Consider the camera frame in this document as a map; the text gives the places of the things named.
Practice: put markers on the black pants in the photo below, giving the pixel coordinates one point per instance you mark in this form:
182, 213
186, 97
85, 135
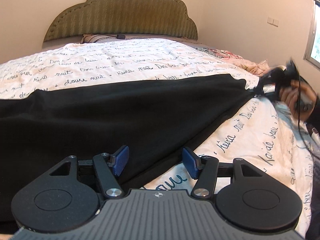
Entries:
125, 117

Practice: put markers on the olive padded headboard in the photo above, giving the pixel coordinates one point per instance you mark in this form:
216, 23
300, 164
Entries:
120, 12

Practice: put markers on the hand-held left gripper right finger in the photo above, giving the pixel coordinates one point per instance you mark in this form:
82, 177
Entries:
190, 161

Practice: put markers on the side window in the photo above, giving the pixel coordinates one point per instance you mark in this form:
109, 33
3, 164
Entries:
314, 35

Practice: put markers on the white light switch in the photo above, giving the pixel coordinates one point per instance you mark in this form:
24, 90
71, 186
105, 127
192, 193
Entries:
273, 21

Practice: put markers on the small black device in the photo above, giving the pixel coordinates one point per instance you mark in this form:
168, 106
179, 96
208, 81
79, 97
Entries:
121, 36

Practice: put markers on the patterned pillow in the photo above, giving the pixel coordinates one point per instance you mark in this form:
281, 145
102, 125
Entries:
97, 38

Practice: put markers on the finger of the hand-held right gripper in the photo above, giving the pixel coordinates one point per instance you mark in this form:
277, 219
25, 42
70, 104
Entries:
266, 80
263, 92

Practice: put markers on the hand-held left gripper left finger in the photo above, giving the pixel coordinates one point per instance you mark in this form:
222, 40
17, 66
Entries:
121, 160

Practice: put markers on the mauve bed sheet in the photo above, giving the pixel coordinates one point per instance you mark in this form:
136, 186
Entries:
57, 44

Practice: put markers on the floral patterned cloth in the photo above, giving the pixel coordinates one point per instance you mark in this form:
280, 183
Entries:
225, 55

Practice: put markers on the white script printed blanket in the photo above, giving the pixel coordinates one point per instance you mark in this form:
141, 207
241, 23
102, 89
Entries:
125, 62

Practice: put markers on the person's right hand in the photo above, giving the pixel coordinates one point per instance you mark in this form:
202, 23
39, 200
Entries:
292, 97

